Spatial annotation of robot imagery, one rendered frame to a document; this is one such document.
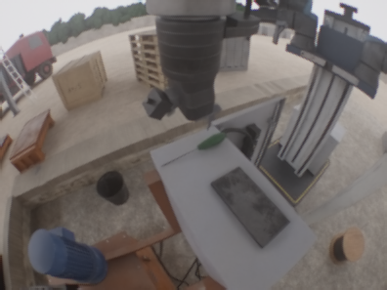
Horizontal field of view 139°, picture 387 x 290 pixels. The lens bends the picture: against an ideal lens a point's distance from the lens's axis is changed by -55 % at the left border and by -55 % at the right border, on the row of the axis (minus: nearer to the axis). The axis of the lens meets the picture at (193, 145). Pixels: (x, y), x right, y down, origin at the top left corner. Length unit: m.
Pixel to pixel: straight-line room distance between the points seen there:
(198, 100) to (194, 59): 0.06
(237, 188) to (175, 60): 0.26
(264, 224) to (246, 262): 0.08
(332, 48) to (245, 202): 1.12
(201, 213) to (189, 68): 0.25
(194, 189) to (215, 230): 0.10
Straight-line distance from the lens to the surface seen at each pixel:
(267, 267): 0.32
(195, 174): 0.35
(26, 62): 9.46
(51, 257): 0.77
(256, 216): 0.32
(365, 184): 0.64
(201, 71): 0.18
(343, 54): 1.23
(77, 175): 2.11
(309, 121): 1.49
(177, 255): 1.56
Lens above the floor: 1.55
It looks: 46 degrees down
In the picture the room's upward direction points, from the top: 2 degrees counter-clockwise
